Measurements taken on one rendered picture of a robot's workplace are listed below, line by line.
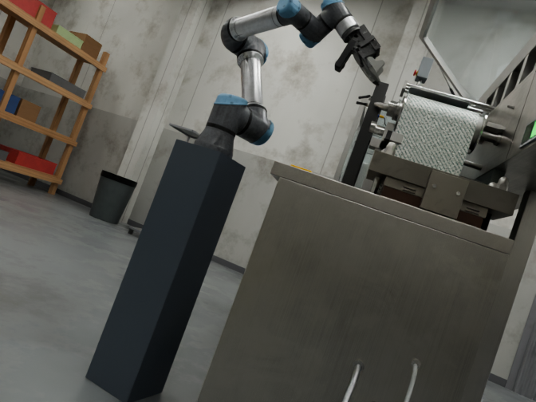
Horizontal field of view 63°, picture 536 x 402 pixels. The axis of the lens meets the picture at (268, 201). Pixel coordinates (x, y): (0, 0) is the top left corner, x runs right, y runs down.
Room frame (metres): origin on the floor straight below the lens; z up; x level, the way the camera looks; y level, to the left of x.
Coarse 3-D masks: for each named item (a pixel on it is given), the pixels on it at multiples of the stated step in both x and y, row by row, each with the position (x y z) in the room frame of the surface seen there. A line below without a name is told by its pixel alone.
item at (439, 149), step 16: (400, 128) 1.44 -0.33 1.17; (416, 128) 1.43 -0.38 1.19; (432, 128) 1.42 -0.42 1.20; (400, 144) 1.43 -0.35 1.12; (416, 144) 1.42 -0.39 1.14; (432, 144) 1.41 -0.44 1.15; (448, 144) 1.40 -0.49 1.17; (464, 144) 1.39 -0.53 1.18; (416, 160) 1.42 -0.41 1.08; (432, 160) 1.41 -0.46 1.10; (448, 160) 1.40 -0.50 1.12
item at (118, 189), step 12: (108, 180) 6.13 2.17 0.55; (120, 180) 6.14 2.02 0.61; (96, 192) 6.24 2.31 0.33; (108, 192) 6.14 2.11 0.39; (120, 192) 6.19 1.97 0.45; (132, 192) 6.42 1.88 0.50; (96, 204) 6.19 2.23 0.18; (108, 204) 6.16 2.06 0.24; (120, 204) 6.26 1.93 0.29; (96, 216) 6.17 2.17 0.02; (108, 216) 6.20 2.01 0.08; (120, 216) 6.39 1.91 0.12
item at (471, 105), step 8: (408, 88) 1.77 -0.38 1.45; (416, 88) 1.73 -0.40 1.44; (424, 88) 1.72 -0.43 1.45; (400, 96) 1.82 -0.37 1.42; (424, 96) 1.76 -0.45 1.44; (432, 96) 1.73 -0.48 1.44; (440, 96) 1.71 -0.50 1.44; (448, 96) 1.70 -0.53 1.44; (456, 96) 1.70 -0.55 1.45; (456, 104) 1.73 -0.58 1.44; (464, 104) 1.71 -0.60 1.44; (472, 104) 1.71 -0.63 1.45; (480, 104) 1.68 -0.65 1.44; (488, 104) 1.67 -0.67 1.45; (480, 112) 1.74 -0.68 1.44; (488, 112) 1.73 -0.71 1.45
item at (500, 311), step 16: (528, 192) 1.48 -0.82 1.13; (528, 208) 1.47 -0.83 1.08; (528, 224) 1.46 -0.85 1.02; (528, 240) 1.46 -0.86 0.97; (512, 256) 1.47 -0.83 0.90; (528, 256) 1.46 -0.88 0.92; (512, 272) 1.46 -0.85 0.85; (512, 288) 1.46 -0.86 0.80; (496, 304) 1.47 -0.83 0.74; (512, 304) 1.46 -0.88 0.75; (496, 320) 1.46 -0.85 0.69; (496, 336) 1.46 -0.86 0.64; (480, 352) 1.47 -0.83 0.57; (496, 352) 1.46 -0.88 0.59; (480, 368) 1.46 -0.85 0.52; (480, 384) 1.46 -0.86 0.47; (464, 400) 1.47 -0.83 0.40; (480, 400) 1.46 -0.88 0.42
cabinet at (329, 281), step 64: (320, 192) 1.21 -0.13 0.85; (256, 256) 1.24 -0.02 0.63; (320, 256) 1.20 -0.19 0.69; (384, 256) 1.17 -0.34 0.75; (448, 256) 1.14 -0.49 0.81; (256, 320) 1.22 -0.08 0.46; (320, 320) 1.19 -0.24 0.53; (384, 320) 1.16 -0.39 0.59; (448, 320) 1.13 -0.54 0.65; (256, 384) 1.21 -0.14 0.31; (320, 384) 1.18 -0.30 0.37; (384, 384) 1.15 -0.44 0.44; (448, 384) 1.12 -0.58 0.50
